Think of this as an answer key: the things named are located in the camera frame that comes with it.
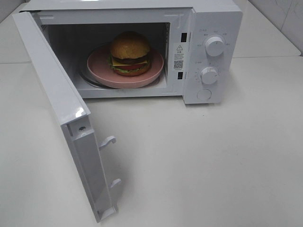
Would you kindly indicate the pink speckled plate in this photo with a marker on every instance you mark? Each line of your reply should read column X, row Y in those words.
column 99, row 67

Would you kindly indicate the toy burger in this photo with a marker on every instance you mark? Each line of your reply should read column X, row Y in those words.
column 129, row 54

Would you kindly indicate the white microwave oven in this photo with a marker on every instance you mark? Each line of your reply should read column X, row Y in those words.
column 75, row 28

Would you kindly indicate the microwave warning label sticker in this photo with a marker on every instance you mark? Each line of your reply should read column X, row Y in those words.
column 179, row 56

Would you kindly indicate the round white door button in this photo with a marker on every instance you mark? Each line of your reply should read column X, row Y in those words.
column 204, row 94

